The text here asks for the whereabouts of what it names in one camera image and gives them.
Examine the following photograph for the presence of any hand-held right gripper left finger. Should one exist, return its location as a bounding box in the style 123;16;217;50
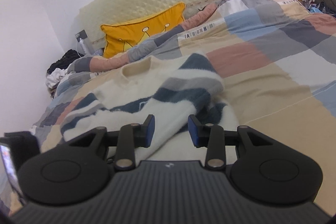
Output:
69;114;155;171

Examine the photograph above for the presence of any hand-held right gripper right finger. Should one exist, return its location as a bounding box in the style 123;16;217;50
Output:
188;114;274;169

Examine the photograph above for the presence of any cream striped knit sweater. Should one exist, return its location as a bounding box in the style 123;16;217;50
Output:
60;52;239;161

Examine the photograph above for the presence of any white clothes pile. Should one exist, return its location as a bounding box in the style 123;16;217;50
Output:
45;68;69;88

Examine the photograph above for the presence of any black clothes pile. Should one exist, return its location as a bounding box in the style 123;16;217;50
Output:
47;49;84;75

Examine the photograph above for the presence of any yellow crown print pillow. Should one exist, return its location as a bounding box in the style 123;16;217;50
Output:
100;2;187;59

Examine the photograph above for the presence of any patchwork checked quilt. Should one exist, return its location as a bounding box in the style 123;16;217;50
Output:
29;0;336;211

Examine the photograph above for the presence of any white bottle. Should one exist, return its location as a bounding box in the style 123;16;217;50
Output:
79;39;89;56

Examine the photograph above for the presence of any blue cloth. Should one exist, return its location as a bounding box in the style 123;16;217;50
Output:
309;2;336;15

